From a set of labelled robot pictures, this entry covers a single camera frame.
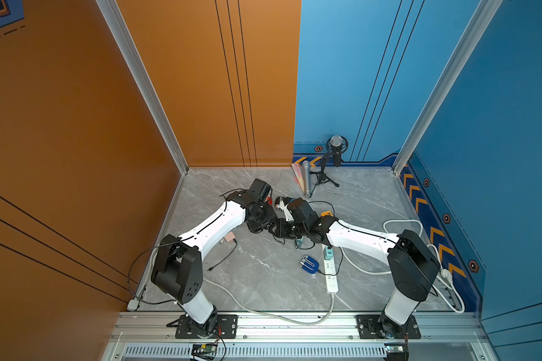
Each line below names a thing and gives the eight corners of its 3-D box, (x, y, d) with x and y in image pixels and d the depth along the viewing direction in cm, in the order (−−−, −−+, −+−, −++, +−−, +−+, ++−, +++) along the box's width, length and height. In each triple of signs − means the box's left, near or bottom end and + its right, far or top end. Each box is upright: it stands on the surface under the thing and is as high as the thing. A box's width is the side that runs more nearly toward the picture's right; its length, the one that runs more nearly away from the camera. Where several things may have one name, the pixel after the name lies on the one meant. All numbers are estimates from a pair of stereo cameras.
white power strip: (326, 292, 82) (327, 291, 80) (322, 262, 89) (323, 259, 87) (337, 292, 82) (339, 290, 80) (332, 262, 89) (334, 259, 87)
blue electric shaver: (298, 265, 88) (298, 262, 86) (304, 256, 91) (305, 253, 88) (314, 276, 85) (315, 273, 83) (320, 266, 88) (321, 263, 85)
